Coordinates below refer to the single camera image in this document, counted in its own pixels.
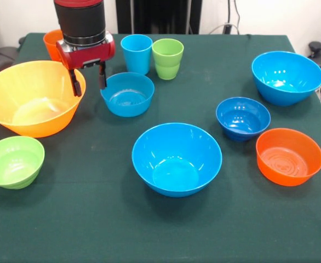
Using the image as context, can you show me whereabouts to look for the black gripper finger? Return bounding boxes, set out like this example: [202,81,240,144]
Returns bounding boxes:
[98,62,107,90]
[69,68,83,98]

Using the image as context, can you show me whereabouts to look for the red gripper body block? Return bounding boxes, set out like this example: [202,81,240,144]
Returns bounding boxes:
[55,31,116,71]

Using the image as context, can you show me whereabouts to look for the large yellow-orange bowl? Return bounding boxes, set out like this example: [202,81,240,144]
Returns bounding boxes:
[0,60,87,139]

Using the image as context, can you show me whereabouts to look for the green cup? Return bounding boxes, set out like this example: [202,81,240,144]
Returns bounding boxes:
[151,38,185,81]

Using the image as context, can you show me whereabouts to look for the large light blue bowl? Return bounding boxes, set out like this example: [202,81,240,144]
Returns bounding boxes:
[251,50,321,107]
[131,122,223,198]

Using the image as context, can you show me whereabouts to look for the dark blue bowl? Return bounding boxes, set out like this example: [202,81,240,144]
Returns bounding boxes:
[215,96,272,142]

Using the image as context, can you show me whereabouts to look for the medium blue ribbed bowl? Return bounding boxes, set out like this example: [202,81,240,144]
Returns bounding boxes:
[100,71,156,118]

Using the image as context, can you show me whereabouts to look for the orange-red cup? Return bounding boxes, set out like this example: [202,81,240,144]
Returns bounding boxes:
[42,29,65,62]

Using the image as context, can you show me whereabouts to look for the light blue cup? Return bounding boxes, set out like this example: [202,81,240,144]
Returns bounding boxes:
[120,34,154,76]

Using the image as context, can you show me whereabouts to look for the green bowl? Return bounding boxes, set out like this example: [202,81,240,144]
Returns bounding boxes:
[0,135,45,190]

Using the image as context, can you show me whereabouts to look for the dark green table cloth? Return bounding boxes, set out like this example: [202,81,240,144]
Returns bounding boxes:
[0,32,321,263]

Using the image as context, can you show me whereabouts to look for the orange-red ribbed bowl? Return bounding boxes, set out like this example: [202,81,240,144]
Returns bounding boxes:
[255,128,321,187]

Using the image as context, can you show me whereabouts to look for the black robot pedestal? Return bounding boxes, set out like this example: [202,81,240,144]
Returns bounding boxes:
[116,0,204,35]

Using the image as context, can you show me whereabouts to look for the white wall cable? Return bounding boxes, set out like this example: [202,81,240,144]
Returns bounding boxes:
[209,0,242,35]

